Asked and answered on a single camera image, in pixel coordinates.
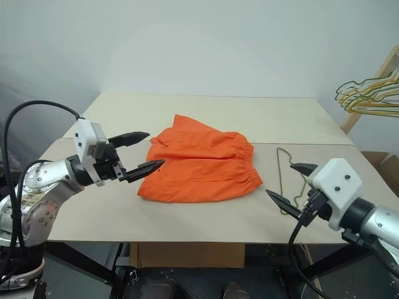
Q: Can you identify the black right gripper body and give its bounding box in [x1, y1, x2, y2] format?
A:
[299, 186, 333, 225]

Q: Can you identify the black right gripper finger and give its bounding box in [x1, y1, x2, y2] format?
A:
[289, 162, 318, 184]
[265, 189, 304, 220]

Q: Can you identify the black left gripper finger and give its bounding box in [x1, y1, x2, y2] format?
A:
[107, 131, 151, 149]
[120, 159, 165, 184]

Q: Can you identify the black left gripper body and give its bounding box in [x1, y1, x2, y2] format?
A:
[93, 145, 127, 182]

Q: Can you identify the olive wire hanger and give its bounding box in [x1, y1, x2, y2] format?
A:
[276, 146, 308, 216]

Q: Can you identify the orange shirt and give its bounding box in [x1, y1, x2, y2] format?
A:
[137, 113, 263, 204]

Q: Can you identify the bunch of wooden hangers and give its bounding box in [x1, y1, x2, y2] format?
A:
[340, 45, 399, 135]

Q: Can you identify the open cardboard box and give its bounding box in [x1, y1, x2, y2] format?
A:
[361, 151, 399, 187]

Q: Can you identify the flat brown cardboard box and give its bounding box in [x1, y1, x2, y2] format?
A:
[130, 242, 246, 268]

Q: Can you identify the dark rounded foot shape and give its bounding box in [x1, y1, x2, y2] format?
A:
[148, 279, 176, 299]
[221, 282, 250, 299]

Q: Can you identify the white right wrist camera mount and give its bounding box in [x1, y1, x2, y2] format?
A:
[311, 158, 365, 232]

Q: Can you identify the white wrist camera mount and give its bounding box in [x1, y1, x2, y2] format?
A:
[311, 158, 365, 232]
[74, 117, 110, 187]

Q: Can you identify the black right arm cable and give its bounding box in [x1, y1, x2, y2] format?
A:
[288, 214, 331, 299]

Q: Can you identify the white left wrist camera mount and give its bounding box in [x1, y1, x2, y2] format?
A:
[74, 117, 110, 187]

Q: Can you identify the black metal table frame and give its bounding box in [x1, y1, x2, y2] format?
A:
[46, 242, 375, 299]

